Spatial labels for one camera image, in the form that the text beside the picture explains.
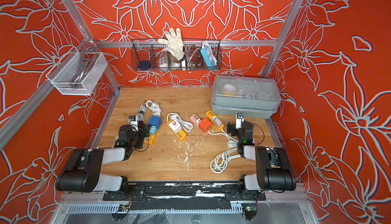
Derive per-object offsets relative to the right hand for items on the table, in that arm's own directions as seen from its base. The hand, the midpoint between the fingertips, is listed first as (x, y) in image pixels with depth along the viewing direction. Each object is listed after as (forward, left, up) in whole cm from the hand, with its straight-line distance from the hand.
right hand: (234, 120), depth 92 cm
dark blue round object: (+29, +58, +20) cm, 68 cm away
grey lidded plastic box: (+13, -14, +8) cm, 20 cm away
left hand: (-3, +58, -2) cm, 58 cm away
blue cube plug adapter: (+1, +50, -4) cm, 50 cm away
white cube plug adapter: (-6, +36, +1) cm, 36 cm away
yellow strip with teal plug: (-8, +49, -2) cm, 50 cm away
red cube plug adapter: (-4, +18, 0) cm, 19 cm away
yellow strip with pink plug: (+2, +12, -4) cm, 13 cm away
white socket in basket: (+28, +45, +23) cm, 57 cm away
